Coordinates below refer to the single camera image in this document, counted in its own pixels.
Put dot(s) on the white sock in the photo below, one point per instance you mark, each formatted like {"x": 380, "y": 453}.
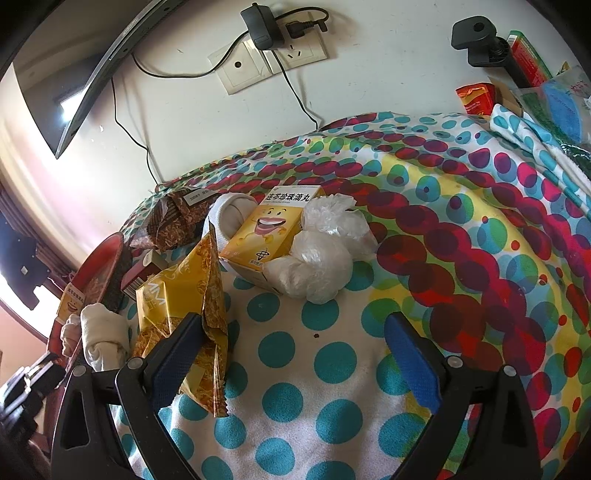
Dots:
{"x": 231, "y": 207}
{"x": 104, "y": 332}

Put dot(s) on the clear plastic bag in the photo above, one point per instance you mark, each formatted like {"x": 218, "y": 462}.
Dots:
{"x": 314, "y": 267}

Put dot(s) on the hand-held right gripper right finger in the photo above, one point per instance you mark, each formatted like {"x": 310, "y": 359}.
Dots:
{"x": 411, "y": 355}

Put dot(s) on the curved black monitor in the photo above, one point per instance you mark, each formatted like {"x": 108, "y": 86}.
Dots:
{"x": 60, "y": 69}

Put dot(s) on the red foil packet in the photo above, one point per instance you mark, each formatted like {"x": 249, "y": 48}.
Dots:
{"x": 475, "y": 99}

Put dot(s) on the small red box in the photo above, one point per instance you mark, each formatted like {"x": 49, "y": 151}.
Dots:
{"x": 138, "y": 277}

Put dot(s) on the black power adapter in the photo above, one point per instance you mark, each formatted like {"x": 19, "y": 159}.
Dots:
{"x": 261, "y": 25}

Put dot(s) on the black clamp stand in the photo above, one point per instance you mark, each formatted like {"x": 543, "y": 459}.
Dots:
{"x": 475, "y": 32}

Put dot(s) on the large yellow medicine box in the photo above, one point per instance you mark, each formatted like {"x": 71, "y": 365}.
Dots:
{"x": 263, "y": 230}

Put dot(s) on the dark hanging garment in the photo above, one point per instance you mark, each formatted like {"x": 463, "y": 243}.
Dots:
{"x": 23, "y": 267}

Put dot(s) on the clear bag with blue pad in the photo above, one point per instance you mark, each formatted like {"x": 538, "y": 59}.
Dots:
{"x": 561, "y": 108}

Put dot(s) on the green and red box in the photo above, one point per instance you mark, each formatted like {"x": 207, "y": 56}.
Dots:
{"x": 526, "y": 53}

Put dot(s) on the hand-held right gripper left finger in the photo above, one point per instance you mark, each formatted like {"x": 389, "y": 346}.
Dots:
{"x": 180, "y": 360}

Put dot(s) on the white wall power socket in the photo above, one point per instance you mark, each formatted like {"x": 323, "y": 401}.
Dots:
{"x": 300, "y": 53}

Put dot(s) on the brown patterned snack packet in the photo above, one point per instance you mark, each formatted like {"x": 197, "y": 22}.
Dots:
{"x": 175, "y": 226}

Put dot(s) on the folded polka dot cloth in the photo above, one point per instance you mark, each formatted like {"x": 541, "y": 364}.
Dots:
{"x": 521, "y": 129}

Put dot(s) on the black angled plug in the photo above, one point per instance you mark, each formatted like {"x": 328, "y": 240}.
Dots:
{"x": 300, "y": 28}

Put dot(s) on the yellow snack bag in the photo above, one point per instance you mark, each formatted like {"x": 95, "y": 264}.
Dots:
{"x": 161, "y": 300}

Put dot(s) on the colourful polka dot blanket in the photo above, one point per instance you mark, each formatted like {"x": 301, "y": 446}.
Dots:
{"x": 323, "y": 369}

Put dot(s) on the small yellow medicine box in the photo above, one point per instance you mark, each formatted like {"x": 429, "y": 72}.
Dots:
{"x": 69, "y": 304}

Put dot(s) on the red round tray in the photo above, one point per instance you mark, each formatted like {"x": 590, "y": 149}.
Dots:
{"x": 99, "y": 267}

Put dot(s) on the white wall antenna socket plate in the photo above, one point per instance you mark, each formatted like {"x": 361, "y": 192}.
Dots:
{"x": 244, "y": 69}

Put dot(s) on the brown curtain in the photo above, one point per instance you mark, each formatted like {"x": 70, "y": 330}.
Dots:
{"x": 27, "y": 212}

